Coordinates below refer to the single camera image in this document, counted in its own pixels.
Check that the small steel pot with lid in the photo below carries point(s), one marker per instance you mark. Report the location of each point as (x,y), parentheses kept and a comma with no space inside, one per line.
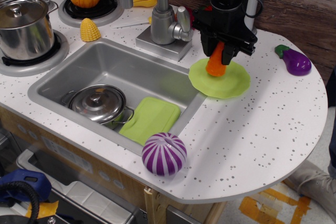
(101,103)

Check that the orange toy carrot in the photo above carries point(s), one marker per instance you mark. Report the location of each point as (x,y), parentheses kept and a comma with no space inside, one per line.
(214,66)

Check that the purple toy eggplant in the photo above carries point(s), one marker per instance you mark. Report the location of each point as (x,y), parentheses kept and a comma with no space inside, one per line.
(296,63)

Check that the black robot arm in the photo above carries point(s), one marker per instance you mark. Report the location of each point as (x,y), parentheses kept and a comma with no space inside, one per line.
(229,5)

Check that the yellow toy corn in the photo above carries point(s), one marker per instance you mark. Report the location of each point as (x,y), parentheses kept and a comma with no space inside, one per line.
(89,31)

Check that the grey shoe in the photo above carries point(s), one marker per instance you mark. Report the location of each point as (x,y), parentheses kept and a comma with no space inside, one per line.
(310,181)

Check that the purple striped toy onion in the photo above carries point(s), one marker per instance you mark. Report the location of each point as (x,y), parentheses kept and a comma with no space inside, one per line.
(164,154)

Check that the grey toy sink basin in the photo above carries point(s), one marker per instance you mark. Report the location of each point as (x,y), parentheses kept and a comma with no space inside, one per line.
(137,74)

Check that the silver toy faucet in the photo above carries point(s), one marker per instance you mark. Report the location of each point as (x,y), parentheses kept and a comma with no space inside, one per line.
(170,34)

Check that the light green plastic plate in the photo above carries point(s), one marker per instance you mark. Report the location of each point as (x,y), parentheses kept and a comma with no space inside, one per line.
(233,83)

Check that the black stove burner right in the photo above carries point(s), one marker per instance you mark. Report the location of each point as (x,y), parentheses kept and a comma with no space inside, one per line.
(105,12)

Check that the tall steel pot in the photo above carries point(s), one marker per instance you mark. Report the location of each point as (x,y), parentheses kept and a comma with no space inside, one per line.
(26,31)

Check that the white pole with base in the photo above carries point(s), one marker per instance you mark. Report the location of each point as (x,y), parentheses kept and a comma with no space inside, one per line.
(251,10)

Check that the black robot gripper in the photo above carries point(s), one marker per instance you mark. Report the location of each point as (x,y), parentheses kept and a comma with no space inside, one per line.
(226,26)

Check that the blue clamp tool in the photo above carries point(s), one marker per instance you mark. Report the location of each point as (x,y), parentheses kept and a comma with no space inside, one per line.
(21,183)

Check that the red toy pepper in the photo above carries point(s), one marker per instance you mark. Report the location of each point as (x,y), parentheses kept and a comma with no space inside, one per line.
(206,8)

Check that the stove burner front left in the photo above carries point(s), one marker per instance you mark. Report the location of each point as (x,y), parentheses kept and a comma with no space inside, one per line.
(57,58)

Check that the green cutting board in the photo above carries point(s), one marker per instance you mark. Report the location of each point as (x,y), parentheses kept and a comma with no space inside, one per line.
(151,116)

